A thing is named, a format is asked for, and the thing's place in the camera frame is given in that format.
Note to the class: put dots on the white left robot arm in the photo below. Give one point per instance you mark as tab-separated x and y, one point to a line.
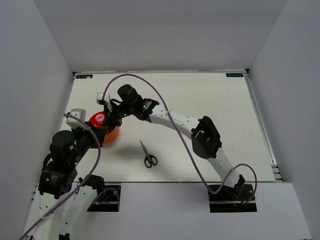
67	149

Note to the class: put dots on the blue label sticker left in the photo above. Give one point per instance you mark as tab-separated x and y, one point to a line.
84	76

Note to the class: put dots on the black handled scissors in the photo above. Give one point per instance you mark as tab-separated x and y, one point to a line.
149	159

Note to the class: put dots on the blue label sticker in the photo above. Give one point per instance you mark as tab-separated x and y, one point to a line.
234	75
84	76

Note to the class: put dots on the blue label sticker right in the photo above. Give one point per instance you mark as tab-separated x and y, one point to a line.
234	75

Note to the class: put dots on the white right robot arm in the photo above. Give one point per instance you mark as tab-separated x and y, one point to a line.
204	136

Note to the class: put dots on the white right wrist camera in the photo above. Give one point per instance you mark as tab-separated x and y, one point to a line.
103	99

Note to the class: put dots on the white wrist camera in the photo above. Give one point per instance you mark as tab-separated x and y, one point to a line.
103	99
75	118

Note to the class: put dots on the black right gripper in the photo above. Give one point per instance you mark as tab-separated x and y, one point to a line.
111	119

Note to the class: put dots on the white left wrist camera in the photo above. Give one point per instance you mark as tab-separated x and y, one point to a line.
75	118

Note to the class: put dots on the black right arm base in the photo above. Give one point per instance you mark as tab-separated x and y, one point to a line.
226	202

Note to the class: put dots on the orange round organizer container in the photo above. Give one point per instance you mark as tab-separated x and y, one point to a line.
112	131

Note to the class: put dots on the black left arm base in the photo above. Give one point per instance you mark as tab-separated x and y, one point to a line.
107	196

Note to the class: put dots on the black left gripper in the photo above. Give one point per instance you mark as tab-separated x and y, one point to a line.
101	133

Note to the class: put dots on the pink glue stick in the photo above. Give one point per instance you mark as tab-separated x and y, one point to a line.
99	118

